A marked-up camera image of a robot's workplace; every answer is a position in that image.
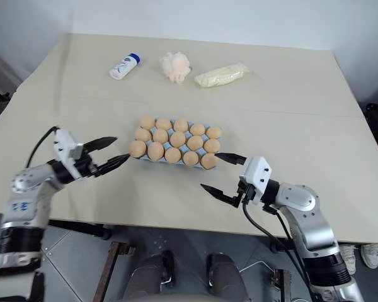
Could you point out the pale pink mesh bath pouf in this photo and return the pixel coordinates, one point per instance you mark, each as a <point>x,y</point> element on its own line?
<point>176,67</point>

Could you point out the black table frame bar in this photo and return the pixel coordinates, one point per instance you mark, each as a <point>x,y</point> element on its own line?
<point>82,229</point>

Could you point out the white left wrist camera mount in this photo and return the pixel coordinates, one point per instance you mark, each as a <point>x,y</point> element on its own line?
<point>64,141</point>

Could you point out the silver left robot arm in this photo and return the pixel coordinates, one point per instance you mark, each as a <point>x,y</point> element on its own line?
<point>28,188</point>

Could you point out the white sneaker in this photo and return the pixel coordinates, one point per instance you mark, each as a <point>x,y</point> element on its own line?
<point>371,255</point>
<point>348,258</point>

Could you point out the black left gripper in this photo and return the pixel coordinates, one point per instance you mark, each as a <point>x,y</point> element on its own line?
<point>86,165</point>

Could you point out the white bottle with blue cap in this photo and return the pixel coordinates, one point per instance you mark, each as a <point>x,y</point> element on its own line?
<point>124,66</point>

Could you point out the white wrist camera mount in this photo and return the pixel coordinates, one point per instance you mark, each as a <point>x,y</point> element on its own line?
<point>64,141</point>
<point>256,171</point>

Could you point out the light blue egg tray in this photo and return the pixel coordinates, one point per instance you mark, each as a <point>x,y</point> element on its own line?
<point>170,145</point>

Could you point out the brown egg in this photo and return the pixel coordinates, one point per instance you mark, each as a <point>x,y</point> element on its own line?
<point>160,135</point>
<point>208,161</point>
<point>177,139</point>
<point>143,134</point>
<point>147,122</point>
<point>156,151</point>
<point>173,155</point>
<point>212,146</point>
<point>137,148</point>
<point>163,124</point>
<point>190,158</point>
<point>180,125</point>
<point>214,132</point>
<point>195,142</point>
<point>197,129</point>

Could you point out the clear bag of yellow noodles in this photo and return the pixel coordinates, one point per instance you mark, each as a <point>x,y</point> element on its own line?
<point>220,75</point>

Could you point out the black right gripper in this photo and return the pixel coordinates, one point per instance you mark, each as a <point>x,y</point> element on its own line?
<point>246,192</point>

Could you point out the rusty brown metal bar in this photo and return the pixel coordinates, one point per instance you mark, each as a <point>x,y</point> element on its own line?
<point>108,270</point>
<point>282,286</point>

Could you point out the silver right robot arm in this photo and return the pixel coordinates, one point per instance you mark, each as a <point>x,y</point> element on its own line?
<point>305,207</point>

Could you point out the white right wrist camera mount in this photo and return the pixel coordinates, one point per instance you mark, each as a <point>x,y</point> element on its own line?
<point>256,171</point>

